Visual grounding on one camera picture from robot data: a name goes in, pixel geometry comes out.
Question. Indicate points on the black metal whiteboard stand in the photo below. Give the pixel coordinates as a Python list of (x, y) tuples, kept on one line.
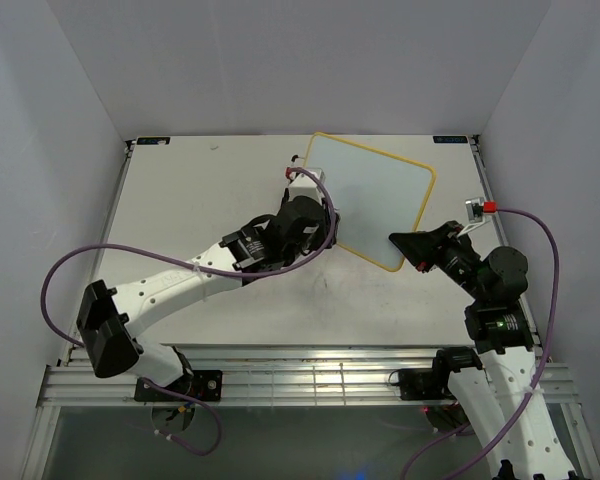
[(294, 159)]

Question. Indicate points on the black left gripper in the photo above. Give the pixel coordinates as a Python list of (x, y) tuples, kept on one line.
[(324, 229)]

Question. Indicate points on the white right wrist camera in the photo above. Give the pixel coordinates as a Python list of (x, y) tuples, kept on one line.
[(479, 210)]

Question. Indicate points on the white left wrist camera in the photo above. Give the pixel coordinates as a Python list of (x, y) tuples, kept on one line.
[(311, 190)]

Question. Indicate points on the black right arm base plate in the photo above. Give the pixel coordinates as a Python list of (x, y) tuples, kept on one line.
[(419, 384)]

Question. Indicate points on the aluminium frame rail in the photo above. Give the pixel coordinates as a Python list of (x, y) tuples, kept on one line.
[(256, 376)]

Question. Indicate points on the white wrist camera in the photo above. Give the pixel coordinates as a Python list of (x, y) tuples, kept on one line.
[(311, 190), (479, 210)]

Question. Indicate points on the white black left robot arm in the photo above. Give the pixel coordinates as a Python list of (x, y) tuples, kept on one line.
[(112, 320)]

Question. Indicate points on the yellow framed whiteboard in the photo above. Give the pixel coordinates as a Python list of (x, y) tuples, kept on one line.
[(376, 193)]

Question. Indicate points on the blue table label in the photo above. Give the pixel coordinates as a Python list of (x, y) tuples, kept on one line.
[(153, 141), (450, 139)]

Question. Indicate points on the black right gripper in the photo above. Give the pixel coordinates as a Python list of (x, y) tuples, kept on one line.
[(426, 248)]

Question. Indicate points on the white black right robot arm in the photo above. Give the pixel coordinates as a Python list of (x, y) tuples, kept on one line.
[(495, 381)]

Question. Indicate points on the blue right table label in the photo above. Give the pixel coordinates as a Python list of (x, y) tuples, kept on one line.
[(450, 139)]

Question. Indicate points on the blue left table label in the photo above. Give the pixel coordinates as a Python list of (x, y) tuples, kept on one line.
[(153, 141)]

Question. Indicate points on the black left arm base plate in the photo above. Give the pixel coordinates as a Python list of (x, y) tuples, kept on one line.
[(203, 385)]

